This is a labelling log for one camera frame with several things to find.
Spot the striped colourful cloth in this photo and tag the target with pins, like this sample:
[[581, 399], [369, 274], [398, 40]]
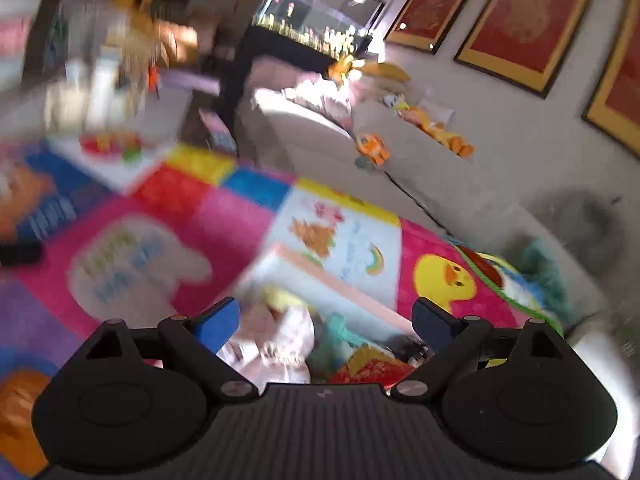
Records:
[[495, 275]]

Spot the yellow orange plush toy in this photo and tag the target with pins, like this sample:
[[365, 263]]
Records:
[[442, 132]]

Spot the yellow plush cushion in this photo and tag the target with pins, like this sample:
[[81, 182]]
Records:
[[375, 70]]

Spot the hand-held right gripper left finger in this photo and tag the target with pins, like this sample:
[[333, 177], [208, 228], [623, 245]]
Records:
[[220, 322]]

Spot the grey sofa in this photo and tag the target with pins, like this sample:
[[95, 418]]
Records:
[[320, 140]]

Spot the small pink box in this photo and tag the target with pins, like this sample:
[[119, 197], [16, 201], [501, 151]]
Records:
[[217, 132]]

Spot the teal plastic toy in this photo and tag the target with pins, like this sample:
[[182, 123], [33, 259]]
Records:
[[335, 335]]

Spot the colourful printed play mat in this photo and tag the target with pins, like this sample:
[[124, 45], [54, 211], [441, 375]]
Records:
[[150, 220]]

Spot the teal cloth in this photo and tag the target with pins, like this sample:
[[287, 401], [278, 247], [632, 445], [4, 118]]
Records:
[[547, 280]]

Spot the orange plush toy on sofa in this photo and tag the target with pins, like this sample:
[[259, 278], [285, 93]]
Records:
[[374, 149]]

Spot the pink storage box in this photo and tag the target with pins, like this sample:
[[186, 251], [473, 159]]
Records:
[[340, 292]]

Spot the red picture in gold frame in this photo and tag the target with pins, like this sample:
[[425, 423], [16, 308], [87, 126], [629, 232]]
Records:
[[530, 25], [622, 95], [435, 2]]

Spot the red and green toy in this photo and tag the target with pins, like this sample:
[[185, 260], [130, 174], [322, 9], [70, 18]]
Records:
[[112, 146]]

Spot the pink blanket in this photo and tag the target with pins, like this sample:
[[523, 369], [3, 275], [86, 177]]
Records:
[[320, 97]]

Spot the large yellow plush toy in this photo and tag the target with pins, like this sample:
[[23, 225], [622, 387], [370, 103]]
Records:
[[145, 15]]

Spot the pink white doll dress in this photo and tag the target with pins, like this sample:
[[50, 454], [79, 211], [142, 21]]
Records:
[[280, 345]]

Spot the glass fish tank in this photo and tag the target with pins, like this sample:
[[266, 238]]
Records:
[[320, 15]]

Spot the red yellow packet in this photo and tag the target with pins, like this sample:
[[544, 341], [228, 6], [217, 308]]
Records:
[[372, 367]]

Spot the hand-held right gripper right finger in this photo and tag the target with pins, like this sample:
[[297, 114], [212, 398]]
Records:
[[432, 322]]

